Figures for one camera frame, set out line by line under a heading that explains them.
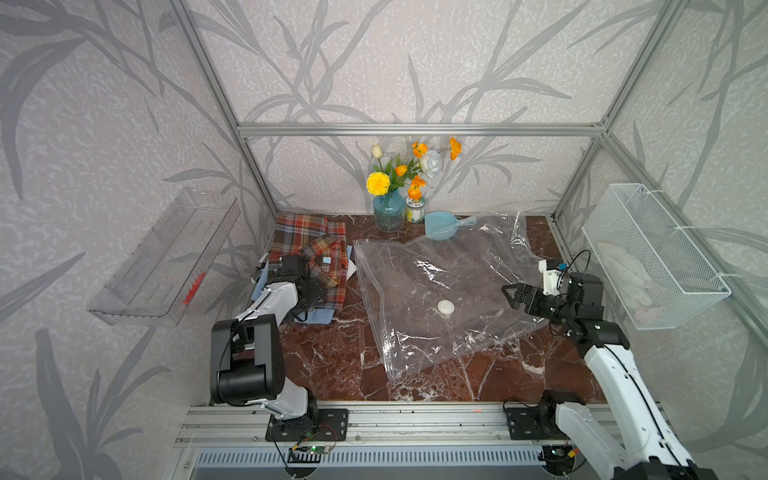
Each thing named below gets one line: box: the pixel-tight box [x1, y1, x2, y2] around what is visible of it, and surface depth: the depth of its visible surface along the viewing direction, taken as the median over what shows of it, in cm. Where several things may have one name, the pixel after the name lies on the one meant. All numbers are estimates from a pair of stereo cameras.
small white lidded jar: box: [405, 196, 425, 224], surface depth 118 cm
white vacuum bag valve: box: [437, 299, 455, 315], surface depth 96 cm
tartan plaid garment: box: [269, 213, 348, 312], surface depth 96 cm
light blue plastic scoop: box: [424, 211, 477, 241], surface depth 118 cm
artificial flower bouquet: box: [450, 137, 462, 161], surface depth 96 cm
